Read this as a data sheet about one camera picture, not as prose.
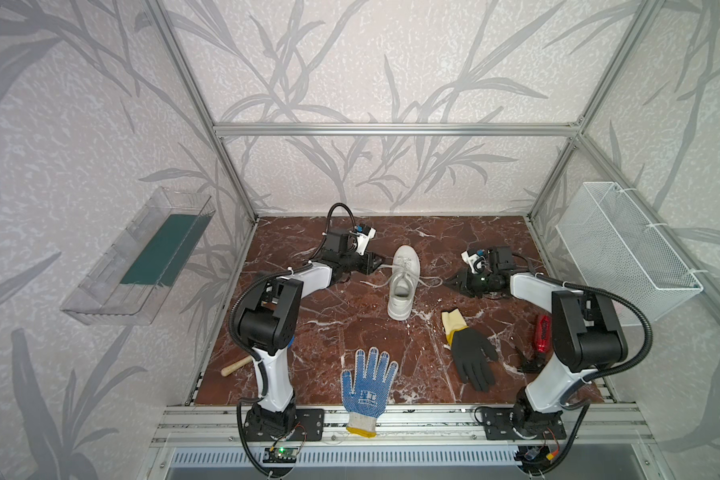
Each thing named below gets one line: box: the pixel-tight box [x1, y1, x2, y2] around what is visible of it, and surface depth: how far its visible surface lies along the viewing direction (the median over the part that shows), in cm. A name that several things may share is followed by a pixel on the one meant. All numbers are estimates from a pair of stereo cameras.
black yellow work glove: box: [442, 308, 499, 392], surface depth 87 cm
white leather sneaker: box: [387, 245, 421, 321], surface depth 93 cm
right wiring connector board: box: [514, 445, 560, 471], surface depth 72 cm
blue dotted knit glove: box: [340, 347, 399, 438], surface depth 80 cm
